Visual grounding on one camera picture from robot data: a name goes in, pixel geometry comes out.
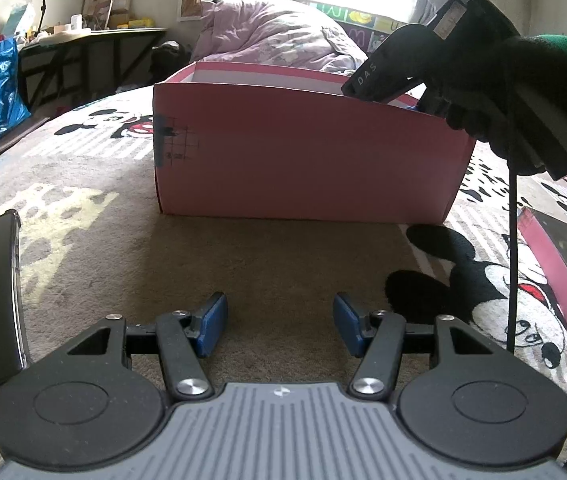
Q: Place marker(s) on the purple duvet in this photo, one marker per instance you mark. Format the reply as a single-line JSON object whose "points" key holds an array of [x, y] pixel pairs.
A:
{"points": [[273, 35]]}

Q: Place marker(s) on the pink cardboard box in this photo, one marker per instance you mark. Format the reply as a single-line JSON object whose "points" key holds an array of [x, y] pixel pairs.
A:
{"points": [[303, 155]]}

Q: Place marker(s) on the white roll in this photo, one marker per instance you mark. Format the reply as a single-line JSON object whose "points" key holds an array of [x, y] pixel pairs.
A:
{"points": [[76, 21]]}

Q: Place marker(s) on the framed picture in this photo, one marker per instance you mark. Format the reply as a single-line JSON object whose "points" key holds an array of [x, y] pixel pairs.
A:
{"points": [[108, 2]]}

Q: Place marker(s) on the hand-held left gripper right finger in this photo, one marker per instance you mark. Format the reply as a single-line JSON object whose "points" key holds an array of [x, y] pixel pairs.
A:
{"points": [[348, 322]]}

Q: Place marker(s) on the cartoon mouse printed blanket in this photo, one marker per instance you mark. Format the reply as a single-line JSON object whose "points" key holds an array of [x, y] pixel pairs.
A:
{"points": [[263, 260]]}

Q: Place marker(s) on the black bag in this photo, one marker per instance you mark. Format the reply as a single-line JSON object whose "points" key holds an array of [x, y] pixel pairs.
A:
{"points": [[173, 55]]}

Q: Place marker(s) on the yellow boxes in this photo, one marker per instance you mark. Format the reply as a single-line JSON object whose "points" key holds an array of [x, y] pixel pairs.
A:
{"points": [[136, 23]]}

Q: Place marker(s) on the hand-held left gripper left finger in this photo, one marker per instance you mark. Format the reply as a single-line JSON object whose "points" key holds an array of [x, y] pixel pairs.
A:
{"points": [[213, 322]]}

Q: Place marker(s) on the blue and white package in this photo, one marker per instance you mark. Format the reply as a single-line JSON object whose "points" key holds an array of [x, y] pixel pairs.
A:
{"points": [[18, 19]]}

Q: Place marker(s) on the colourful alphabet foam mat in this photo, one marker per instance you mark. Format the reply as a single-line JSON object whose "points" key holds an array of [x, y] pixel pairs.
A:
{"points": [[363, 22]]}

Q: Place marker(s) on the person's right hand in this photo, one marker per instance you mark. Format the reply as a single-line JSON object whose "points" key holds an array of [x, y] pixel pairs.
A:
{"points": [[488, 100]]}

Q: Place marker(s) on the black desk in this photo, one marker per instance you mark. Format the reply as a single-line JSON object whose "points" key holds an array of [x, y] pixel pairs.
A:
{"points": [[93, 55]]}

